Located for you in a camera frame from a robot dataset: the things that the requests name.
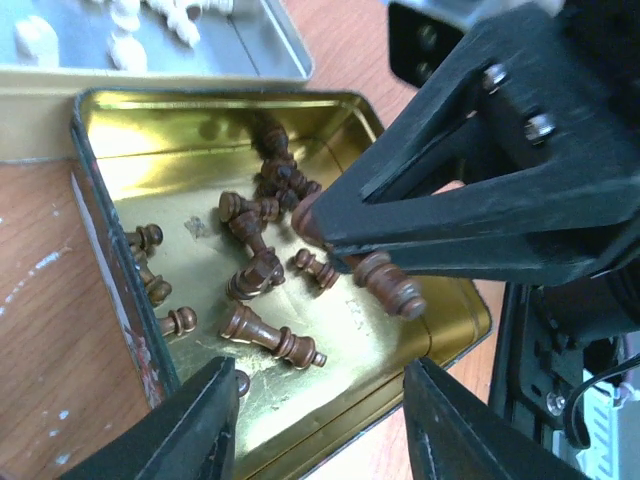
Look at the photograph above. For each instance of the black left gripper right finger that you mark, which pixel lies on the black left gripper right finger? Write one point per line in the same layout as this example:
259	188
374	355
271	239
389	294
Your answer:
453	435

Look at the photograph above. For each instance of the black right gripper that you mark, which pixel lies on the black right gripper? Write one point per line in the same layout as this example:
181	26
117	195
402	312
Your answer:
521	91

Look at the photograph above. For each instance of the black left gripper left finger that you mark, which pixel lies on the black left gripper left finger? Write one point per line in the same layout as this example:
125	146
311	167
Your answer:
191	435

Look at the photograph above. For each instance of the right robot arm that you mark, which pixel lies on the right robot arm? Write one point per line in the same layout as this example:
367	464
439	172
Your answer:
556	341

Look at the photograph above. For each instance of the pile of dark chess pieces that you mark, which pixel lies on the pile of dark chess pieces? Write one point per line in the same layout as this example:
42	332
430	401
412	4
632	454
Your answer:
281	187

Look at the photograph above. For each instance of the pile of white chess pieces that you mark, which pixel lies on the pile of white chess pieces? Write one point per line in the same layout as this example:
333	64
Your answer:
127	35

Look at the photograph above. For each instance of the dark wooden bishop piece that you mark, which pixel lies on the dark wooden bishop piece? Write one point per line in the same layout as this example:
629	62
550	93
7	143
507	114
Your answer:
246	326

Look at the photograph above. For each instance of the dark wooden rook piece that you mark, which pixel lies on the dark wooden rook piece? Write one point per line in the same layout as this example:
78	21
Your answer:
263	271

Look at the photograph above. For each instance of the gold tin tray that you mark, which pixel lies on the gold tin tray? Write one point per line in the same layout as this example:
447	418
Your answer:
164	158

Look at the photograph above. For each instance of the silver tin tray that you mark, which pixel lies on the silver tin tray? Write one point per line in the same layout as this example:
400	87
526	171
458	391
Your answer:
258	46

